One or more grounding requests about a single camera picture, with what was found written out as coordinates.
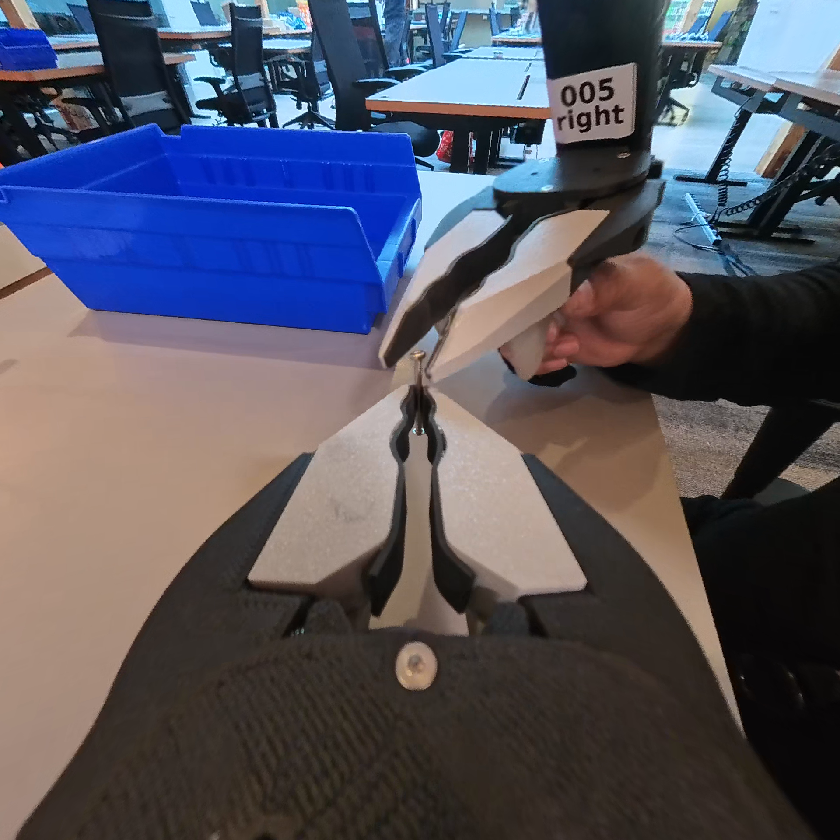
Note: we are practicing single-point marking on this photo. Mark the white cardboard box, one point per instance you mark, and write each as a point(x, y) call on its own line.
point(787, 33)

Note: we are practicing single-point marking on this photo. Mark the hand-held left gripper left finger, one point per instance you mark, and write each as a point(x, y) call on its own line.
point(328, 518)

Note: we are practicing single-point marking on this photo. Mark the white power strip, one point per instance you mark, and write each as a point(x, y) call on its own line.
point(702, 220)

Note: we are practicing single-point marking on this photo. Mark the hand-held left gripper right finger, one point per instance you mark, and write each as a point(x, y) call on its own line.
point(505, 518)

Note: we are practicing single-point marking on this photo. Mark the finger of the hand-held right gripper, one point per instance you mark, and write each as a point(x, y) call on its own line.
point(518, 295)
point(453, 253)

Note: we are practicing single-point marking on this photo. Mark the wooden pillar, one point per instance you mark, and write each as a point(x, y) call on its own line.
point(784, 148)

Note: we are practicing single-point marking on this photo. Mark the small metal screw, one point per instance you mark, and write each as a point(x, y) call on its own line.
point(418, 377)

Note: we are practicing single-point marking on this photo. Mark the small blue plastic bin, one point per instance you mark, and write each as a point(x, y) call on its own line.
point(23, 49)

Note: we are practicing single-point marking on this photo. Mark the person's body in black clothes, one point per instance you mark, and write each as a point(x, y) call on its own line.
point(774, 623)

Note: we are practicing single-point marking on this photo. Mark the person's right hand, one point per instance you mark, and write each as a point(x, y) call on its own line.
point(623, 315)

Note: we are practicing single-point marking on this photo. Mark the large blue plastic bin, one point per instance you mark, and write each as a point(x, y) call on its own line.
point(197, 275)

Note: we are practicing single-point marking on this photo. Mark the red bag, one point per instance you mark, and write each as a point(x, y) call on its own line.
point(446, 148)

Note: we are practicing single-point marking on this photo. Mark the person's right forearm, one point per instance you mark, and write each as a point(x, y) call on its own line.
point(754, 328)

